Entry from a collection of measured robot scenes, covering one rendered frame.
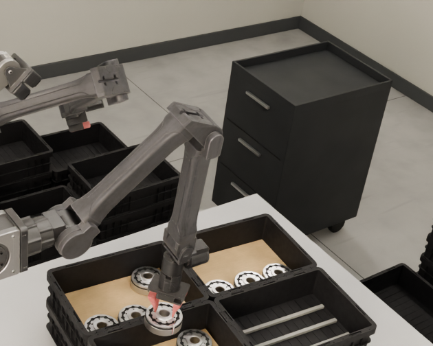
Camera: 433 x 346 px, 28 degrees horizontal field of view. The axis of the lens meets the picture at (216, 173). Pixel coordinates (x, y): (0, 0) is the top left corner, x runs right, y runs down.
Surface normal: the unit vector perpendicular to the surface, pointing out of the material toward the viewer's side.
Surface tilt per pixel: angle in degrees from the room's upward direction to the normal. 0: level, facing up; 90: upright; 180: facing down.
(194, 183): 98
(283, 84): 0
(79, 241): 98
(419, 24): 90
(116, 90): 55
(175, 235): 92
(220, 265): 0
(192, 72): 0
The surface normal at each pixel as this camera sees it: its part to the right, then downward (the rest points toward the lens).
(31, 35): 0.59, 0.51
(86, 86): -0.18, 0.08
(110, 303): 0.12, -0.83
